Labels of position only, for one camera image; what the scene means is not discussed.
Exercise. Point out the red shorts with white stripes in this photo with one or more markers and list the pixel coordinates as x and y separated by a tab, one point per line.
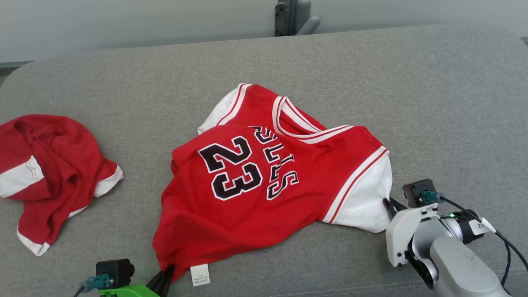
62	156

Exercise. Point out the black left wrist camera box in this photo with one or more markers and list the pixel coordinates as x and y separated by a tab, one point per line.
115	270

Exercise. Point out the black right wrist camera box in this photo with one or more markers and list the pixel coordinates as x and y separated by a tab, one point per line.
414	189

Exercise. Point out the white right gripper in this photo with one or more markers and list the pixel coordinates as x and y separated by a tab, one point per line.
402	231

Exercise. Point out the red basketball jersey number 23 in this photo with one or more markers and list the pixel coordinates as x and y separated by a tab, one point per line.
313	185

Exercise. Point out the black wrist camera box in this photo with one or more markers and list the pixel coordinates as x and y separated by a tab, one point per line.
414	189
115	270

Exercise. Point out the grey metal stand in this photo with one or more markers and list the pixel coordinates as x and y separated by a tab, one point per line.
291	16

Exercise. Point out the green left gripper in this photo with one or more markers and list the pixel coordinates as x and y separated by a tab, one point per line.
128	292

